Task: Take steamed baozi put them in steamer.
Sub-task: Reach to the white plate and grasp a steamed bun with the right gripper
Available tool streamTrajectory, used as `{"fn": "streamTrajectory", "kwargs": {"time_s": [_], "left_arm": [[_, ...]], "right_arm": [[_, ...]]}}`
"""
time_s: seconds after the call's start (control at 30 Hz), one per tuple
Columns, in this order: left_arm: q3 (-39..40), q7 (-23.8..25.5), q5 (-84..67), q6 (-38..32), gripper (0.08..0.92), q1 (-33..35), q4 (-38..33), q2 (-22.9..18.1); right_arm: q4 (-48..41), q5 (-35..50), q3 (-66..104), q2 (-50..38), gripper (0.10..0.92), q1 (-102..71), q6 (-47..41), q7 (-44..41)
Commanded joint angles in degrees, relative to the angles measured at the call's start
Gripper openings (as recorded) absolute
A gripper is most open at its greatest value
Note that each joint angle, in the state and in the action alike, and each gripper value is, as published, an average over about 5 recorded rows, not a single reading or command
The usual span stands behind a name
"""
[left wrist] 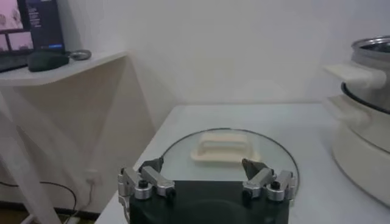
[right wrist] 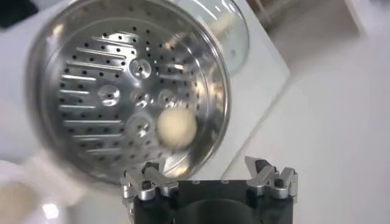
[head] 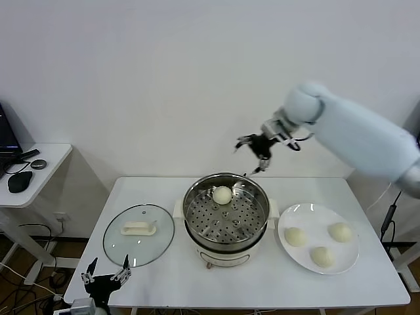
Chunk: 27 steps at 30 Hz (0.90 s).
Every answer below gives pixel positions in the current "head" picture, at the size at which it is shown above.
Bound white side table with laptop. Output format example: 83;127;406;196
0;142;73;286

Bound black computer mouse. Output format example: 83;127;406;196
7;171;34;194

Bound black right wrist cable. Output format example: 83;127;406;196
285;131;312;152

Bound black floor cable loop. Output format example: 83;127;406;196
18;223;58;263

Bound black coiled floor cable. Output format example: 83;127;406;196
47;268;68;291

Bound large white plate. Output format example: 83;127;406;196
277;202;360;275

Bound white side table with label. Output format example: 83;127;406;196
382;241;420;293

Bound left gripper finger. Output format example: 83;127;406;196
81;257;98;284
111;255;132;283

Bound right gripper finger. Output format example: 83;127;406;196
234;134;255;154
249;157;270;175

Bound black laptop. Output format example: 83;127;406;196
0;100;24;180

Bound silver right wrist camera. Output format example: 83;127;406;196
261;119;283;140

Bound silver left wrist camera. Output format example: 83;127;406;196
72;297;96;312

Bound black cable with inline block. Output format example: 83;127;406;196
380;190;403;244

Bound white floor cable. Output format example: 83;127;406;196
0;262;63;301

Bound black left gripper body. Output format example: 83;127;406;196
84;274;123;308

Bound white steamed baozi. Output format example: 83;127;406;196
310;245;335;267
328;222;352;243
283;226;307;246
212;185;232;206

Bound black bar-shaped device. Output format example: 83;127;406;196
16;149;40;163

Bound white hanging cable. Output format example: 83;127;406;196
366;182;393;213

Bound white wall outlet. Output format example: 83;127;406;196
53;212;72;227

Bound steel steamer basket white handles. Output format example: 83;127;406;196
173;173;280;251

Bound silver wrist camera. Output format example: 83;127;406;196
261;119;283;140
72;297;96;312

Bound glass lid with white handle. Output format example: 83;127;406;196
102;203;175;268

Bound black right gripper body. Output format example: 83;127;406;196
251;133;275;160

